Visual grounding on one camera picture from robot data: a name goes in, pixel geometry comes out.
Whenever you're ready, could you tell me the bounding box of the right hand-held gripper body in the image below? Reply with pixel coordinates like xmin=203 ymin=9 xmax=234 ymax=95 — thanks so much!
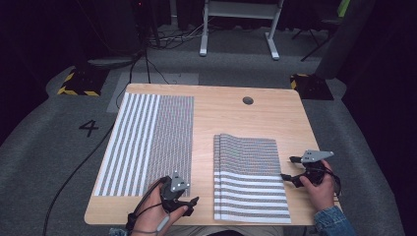
xmin=300 ymin=149 xmax=335 ymax=185

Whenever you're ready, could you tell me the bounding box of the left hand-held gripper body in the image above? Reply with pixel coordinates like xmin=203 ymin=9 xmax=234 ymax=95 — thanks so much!
xmin=159 ymin=170 xmax=191 ymax=211

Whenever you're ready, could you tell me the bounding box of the striped brown woven placemat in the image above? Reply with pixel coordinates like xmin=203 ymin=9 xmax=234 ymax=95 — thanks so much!
xmin=212 ymin=133 xmax=292 ymax=224
xmin=92 ymin=92 xmax=195 ymax=198

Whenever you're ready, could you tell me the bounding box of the person's right hand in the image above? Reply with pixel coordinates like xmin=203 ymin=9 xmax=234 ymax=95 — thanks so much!
xmin=299 ymin=159 xmax=335 ymax=212

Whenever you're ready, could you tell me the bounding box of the person's left hand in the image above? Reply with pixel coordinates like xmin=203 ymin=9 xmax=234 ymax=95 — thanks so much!
xmin=130 ymin=186 xmax=190 ymax=236

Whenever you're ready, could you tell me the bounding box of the yellow black striped stand base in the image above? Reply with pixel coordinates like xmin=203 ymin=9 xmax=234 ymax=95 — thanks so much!
xmin=289 ymin=73 xmax=335 ymax=101
xmin=56 ymin=66 xmax=110 ymax=98

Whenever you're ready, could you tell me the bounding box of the dark grey pillar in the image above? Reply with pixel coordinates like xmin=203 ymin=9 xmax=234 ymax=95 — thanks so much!
xmin=314 ymin=0 xmax=377 ymax=81

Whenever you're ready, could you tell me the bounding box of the black folding chair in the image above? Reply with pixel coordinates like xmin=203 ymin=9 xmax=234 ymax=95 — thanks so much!
xmin=290 ymin=0 xmax=351 ymax=63

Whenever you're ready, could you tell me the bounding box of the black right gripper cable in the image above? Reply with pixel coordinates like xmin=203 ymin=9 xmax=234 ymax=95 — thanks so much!
xmin=323 ymin=166 xmax=342 ymax=202

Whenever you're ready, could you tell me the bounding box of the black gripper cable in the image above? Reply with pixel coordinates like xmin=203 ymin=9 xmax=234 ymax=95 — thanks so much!
xmin=125 ymin=176 xmax=168 ymax=234
xmin=323 ymin=166 xmax=342 ymax=202

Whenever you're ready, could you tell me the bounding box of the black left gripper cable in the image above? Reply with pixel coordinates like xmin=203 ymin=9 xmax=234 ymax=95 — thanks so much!
xmin=125 ymin=176 xmax=168 ymax=234

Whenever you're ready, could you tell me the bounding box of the long black floor cable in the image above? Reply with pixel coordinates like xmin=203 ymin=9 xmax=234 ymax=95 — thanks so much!
xmin=41 ymin=122 xmax=116 ymax=236

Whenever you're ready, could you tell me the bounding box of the bundle of floor cables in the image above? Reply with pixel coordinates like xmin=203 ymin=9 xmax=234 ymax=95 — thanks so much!
xmin=144 ymin=19 xmax=206 ymax=51

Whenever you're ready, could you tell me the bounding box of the white metal desk frame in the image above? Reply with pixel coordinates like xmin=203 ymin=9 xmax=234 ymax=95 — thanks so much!
xmin=199 ymin=0 xmax=285 ymax=61

